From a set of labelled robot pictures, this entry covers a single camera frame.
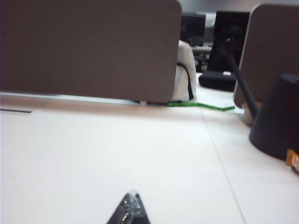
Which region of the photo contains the black cable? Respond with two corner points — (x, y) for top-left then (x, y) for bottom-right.
(221, 37), (260, 116)

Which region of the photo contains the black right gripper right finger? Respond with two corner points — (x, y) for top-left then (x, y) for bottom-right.
(131, 190), (150, 224)

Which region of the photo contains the brown desk partition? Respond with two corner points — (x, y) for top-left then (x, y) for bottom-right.
(233, 3), (299, 109)
(0, 0), (183, 103)

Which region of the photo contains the seated person in dark jacket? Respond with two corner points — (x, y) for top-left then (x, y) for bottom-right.
(207, 10), (250, 72)

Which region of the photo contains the black padded case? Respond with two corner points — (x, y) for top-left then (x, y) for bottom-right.
(198, 70), (238, 92)

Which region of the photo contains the green lanyard strap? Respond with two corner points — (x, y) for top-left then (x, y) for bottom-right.
(166, 102), (236, 112)

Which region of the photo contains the black computer monitor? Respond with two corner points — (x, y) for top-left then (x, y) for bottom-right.
(181, 13), (207, 45)

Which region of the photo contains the white bag with black strap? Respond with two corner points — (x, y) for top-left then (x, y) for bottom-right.
(174, 40), (197, 103)

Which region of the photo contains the black conical stand base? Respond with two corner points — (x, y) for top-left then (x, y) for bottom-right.
(249, 74), (299, 161)

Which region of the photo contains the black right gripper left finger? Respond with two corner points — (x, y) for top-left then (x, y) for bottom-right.
(107, 190), (136, 224)

